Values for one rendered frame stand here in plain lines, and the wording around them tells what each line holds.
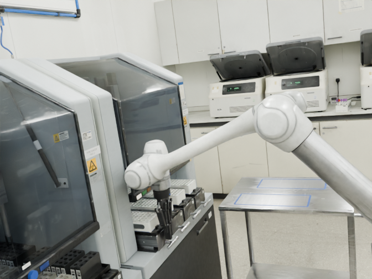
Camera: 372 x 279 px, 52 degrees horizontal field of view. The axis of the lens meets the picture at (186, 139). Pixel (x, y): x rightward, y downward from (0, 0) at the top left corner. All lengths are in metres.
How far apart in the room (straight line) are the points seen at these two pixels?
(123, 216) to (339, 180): 0.86
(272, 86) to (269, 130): 2.61
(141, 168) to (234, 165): 2.65
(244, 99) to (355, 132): 1.05
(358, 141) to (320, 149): 2.52
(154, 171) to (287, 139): 0.51
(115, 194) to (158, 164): 0.25
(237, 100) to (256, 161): 0.65
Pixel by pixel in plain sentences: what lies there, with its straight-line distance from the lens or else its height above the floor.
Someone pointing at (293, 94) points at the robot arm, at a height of 1.36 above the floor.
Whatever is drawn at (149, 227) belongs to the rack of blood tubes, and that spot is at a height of 0.84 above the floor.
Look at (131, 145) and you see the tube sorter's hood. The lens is 1.64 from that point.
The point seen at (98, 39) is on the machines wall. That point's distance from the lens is 3.46.
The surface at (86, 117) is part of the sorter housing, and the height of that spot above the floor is 1.37.
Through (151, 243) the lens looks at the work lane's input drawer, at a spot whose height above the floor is 0.77.
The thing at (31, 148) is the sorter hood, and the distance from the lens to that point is 1.21.
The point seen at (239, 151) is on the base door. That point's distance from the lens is 3.94.
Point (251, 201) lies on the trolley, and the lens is 1.89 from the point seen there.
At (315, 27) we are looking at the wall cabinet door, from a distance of 3.96.
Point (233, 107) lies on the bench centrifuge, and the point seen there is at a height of 1.00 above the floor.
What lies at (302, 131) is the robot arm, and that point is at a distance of 1.22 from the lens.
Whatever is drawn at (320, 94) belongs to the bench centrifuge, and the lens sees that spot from 3.70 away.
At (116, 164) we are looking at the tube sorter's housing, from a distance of 1.57.
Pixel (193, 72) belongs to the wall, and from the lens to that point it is 4.64.
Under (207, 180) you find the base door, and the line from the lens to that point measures 4.15.
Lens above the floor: 1.52
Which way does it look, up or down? 12 degrees down
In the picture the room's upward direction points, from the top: 7 degrees counter-clockwise
